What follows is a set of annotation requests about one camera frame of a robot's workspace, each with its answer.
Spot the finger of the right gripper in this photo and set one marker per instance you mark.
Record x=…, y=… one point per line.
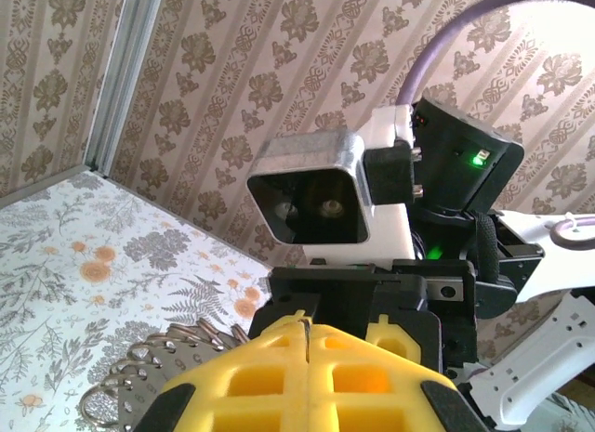
x=395, y=334
x=283, y=313

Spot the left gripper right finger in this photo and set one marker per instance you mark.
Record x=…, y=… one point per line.
x=372, y=399

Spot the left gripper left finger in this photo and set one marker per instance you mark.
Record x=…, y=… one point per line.
x=241, y=404

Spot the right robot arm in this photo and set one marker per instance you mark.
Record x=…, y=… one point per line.
x=534, y=357

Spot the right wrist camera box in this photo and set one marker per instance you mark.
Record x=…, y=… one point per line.
x=325, y=148

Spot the aluminium table edge rail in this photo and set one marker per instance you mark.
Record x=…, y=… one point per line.
x=46, y=185

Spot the aluminium corner post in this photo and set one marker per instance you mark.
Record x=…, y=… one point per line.
x=121, y=79

